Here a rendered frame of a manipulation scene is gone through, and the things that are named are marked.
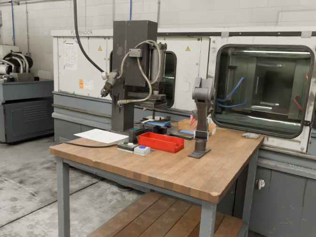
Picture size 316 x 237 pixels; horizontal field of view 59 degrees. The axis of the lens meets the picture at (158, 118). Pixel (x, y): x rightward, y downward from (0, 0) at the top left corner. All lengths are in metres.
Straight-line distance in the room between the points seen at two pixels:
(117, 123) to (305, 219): 1.53
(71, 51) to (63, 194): 1.98
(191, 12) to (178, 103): 2.59
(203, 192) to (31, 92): 3.96
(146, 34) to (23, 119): 3.30
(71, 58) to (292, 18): 2.93
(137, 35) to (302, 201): 1.66
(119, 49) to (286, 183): 1.55
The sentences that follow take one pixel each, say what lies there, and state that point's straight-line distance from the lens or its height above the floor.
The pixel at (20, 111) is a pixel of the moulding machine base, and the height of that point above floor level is 0.53.
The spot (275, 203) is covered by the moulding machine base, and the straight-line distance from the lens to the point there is 2.40.
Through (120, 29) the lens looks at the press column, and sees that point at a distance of 1.96.
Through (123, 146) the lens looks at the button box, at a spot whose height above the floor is 0.92.
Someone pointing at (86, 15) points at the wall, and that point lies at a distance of 6.31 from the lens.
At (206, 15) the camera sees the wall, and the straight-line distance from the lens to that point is 4.74.
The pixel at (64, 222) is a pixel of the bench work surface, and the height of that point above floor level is 0.44.
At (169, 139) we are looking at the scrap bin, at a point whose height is 0.94.
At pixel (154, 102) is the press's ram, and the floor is 1.14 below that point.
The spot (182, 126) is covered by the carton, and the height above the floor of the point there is 0.94.
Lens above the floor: 1.41
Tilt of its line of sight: 12 degrees down
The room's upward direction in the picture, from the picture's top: 3 degrees clockwise
